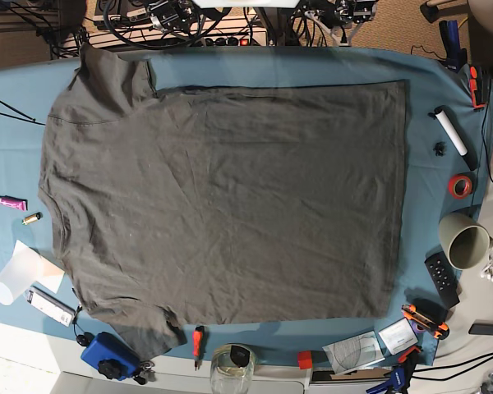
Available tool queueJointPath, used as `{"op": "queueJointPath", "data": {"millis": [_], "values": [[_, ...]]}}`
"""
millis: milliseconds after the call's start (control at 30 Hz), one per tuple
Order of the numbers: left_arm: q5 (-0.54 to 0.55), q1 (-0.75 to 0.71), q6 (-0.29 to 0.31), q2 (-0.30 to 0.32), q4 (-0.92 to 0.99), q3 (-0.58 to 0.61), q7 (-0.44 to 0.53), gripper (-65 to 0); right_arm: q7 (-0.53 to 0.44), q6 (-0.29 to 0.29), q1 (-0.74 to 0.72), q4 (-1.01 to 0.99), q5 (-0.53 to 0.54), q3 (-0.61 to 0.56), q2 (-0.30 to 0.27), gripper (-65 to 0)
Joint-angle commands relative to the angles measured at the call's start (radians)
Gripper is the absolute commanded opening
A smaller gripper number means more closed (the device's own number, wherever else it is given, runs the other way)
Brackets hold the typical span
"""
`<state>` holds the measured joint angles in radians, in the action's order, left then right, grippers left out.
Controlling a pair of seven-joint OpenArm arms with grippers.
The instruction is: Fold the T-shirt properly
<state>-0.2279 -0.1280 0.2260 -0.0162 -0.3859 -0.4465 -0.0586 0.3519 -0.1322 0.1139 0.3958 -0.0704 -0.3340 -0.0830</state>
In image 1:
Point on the dark grey T-shirt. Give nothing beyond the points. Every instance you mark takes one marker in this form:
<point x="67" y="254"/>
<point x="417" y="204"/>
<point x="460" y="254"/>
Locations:
<point x="224" y="204"/>

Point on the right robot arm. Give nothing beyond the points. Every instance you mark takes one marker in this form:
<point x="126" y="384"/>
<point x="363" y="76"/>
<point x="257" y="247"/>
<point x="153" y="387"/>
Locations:
<point x="171" y="15"/>

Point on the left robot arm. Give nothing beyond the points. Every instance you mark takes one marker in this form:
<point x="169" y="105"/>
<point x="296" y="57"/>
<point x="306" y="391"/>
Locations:
<point x="340" y="20"/>

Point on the black power strip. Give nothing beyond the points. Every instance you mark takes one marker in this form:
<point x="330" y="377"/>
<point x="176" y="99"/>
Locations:
<point x="229" y="41"/>

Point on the clear glass jar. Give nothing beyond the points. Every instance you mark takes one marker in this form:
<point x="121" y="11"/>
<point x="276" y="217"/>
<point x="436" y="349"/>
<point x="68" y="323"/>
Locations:
<point x="232" y="369"/>

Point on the small red cube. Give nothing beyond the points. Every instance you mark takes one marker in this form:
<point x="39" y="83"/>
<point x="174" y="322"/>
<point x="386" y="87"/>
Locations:
<point x="304" y="359"/>

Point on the folded paper leaflet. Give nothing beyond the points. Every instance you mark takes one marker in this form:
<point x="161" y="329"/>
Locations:
<point x="354" y="353"/>

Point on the small black clip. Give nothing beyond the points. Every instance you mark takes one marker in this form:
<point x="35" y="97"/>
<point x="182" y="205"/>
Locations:
<point x="439" y="149"/>

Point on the black remote control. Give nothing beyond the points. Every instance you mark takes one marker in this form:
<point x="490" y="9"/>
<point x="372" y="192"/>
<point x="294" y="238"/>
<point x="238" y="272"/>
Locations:
<point x="444" y="279"/>

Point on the white card packet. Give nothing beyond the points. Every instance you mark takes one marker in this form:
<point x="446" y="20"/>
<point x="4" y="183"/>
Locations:
<point x="398" y="336"/>

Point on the blue box with knob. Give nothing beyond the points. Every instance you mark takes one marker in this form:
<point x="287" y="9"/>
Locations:
<point x="109" y="356"/>

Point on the white marker black caps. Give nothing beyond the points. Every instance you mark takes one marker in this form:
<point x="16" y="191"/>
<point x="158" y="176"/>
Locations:
<point x="454" y="137"/>

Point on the red tape roll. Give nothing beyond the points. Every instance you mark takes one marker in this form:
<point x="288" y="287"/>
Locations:
<point x="460" y="186"/>

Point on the blue table cloth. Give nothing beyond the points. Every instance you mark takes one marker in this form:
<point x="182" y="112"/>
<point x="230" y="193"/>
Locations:
<point x="34" y="88"/>

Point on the beige ceramic mug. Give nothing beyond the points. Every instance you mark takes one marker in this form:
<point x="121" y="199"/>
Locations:
<point x="465" y="242"/>

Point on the white paper sheet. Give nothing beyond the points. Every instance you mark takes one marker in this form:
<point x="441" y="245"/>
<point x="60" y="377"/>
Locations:
<point x="49" y="273"/>

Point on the white labelled box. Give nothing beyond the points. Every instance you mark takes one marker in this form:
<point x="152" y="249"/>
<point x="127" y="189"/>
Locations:
<point x="50" y="306"/>

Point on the blue black clamp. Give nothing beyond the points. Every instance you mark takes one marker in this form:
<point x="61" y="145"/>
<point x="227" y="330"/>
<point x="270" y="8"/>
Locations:
<point x="400" y="376"/>

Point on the orange black utility knife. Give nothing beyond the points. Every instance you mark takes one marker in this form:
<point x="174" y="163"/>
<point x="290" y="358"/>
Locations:
<point x="425" y="323"/>

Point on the translucent plastic cup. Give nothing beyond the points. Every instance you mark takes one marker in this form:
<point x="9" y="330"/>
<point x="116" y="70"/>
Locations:
<point x="22" y="270"/>

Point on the pink glue tube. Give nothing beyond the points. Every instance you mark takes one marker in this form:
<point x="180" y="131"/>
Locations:
<point x="10" y="202"/>

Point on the orange black tool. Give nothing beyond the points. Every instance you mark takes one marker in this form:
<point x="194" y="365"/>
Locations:
<point x="479" y="84"/>

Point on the black power adapter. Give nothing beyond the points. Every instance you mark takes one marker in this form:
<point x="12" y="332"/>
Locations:
<point x="481" y="329"/>

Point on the orange handled screwdriver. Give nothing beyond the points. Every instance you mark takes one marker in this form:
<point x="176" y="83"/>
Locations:
<point x="197" y="338"/>

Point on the black cable ties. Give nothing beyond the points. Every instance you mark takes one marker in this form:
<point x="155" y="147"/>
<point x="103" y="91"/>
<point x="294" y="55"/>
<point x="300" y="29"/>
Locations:
<point x="16" y="114"/>

